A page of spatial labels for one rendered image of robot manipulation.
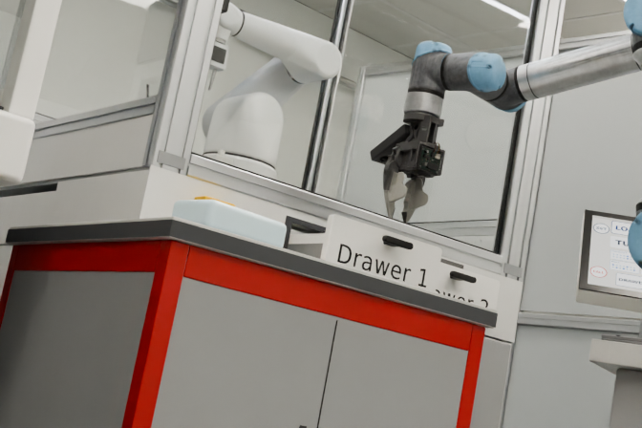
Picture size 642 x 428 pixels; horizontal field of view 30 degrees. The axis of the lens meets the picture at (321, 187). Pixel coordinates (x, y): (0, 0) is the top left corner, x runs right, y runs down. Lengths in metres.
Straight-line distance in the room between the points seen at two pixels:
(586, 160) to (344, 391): 2.55
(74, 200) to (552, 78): 1.02
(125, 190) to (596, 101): 2.31
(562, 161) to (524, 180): 1.41
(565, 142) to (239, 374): 2.77
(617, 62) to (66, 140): 1.19
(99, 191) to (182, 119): 0.25
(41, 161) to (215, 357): 1.21
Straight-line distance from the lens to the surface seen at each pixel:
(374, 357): 1.84
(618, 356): 2.15
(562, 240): 4.21
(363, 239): 2.36
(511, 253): 2.86
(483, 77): 2.36
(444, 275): 2.69
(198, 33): 2.38
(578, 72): 2.41
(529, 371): 4.19
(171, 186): 2.31
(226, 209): 1.70
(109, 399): 1.69
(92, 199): 2.49
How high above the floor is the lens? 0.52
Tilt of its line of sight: 11 degrees up
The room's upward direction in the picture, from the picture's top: 11 degrees clockwise
